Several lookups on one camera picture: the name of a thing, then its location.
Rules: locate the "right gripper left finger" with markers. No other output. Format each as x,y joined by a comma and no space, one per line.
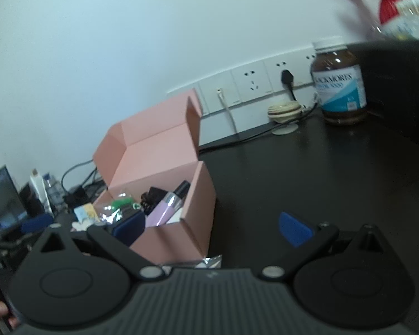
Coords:
114,241

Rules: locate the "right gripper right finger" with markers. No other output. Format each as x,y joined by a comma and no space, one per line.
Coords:
308,242

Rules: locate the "black hair claw clip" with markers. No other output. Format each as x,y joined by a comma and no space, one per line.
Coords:
150,199

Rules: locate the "colourful card package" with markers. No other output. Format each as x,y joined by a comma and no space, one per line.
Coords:
107,213

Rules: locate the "lilac cosmetic tube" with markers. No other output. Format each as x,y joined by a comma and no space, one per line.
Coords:
168,206

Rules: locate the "clear plastic bag kit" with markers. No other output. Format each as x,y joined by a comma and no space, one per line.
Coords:
205,263

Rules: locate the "laptop screen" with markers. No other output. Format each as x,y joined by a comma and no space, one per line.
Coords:
12,210

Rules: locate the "clear small bottle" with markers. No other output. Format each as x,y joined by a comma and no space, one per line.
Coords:
55,192

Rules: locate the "pink cardboard box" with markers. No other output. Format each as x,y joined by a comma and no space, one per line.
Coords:
158,147

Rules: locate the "brown supplement bottle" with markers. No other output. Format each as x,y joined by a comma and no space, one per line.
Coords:
338,81

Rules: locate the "black plug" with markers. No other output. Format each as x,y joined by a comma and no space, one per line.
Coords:
287,79

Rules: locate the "cotton swab box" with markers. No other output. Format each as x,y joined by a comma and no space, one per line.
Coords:
405,26

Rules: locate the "white wall socket strip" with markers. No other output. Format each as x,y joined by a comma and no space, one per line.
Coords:
251,81

